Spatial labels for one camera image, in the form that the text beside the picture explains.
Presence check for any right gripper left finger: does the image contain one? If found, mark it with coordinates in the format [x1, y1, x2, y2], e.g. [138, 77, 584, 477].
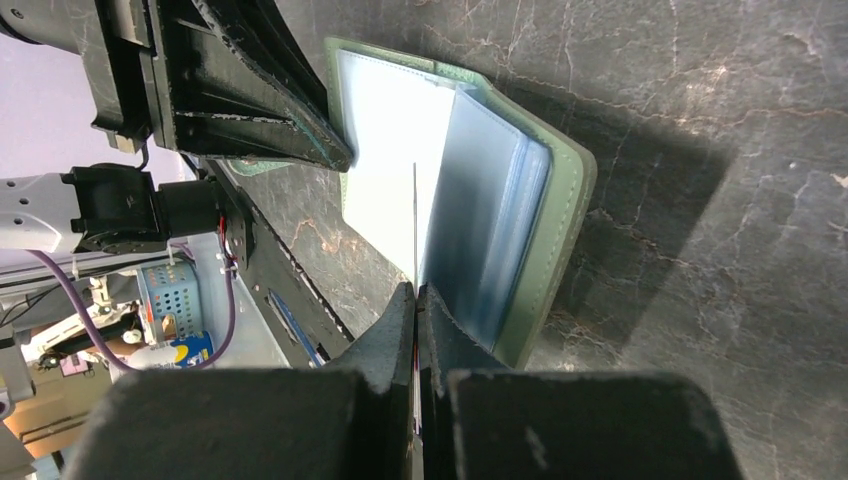
[63, 282, 415, 479]

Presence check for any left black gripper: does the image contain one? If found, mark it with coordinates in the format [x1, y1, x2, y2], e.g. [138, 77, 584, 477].
[1, 1, 353, 172]

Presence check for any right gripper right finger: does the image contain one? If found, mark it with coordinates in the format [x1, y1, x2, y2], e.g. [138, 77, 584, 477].
[417, 286, 742, 479]

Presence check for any green card holder wallet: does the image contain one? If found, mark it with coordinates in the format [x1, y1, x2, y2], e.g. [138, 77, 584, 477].
[234, 37, 597, 368]

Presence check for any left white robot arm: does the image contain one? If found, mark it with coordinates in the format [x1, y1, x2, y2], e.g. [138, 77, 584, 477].
[1, 1, 353, 254]

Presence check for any perforated blue box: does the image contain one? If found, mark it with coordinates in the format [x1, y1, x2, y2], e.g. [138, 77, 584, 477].
[136, 262, 204, 345]

